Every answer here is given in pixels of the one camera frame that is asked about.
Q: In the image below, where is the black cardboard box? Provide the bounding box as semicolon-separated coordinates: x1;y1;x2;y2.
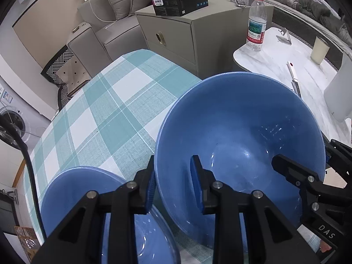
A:
151;0;209;16

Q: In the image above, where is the brown patterned board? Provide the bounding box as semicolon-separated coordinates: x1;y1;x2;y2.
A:
14;225;42;255

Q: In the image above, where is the plastic water bottle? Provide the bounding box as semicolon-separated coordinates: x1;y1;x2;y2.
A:
246;0;268;52

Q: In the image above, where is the grey side cabinet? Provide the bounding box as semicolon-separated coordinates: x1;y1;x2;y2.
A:
135;0;274;79

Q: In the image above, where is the white washing machine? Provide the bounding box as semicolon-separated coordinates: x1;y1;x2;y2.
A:
0;99;52;145

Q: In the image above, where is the white stick tool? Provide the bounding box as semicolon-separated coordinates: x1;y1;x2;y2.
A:
287;61;302;99

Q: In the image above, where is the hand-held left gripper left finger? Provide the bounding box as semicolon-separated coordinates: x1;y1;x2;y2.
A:
31;155;156;264

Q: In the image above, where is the dark glass door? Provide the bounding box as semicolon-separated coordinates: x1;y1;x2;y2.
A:
0;190;20;235

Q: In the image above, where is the black cable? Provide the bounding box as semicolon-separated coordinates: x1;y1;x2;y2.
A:
0;115;48;241

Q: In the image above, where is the dark clothes pile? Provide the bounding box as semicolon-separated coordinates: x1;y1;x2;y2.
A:
234;0;352;46

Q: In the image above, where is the large blue ribbed bowl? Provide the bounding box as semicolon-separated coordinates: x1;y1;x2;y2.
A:
154;72;327;249

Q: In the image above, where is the teal checked tablecloth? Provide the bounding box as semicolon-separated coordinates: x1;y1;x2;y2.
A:
23;49;215;264

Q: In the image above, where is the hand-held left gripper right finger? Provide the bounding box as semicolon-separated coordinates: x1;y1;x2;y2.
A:
190;155;321;264

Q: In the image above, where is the white appliance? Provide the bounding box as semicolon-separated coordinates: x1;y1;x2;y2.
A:
324;51;352;123

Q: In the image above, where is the black white patterned chair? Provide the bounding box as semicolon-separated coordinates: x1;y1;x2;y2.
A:
41;47;92;111

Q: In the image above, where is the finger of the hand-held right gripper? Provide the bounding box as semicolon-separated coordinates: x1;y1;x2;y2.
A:
271;154;325;196
326;139;352;179

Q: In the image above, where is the metal phone stand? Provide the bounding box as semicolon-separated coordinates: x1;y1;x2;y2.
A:
276;29;294;45

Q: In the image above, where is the cream cup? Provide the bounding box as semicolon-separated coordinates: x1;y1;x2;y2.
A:
311;36;330;66

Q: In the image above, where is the marble round table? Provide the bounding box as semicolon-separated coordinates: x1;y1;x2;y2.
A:
233;27;352;145

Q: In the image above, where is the grey sofa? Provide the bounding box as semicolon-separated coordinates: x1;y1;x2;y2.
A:
67;0;150;78

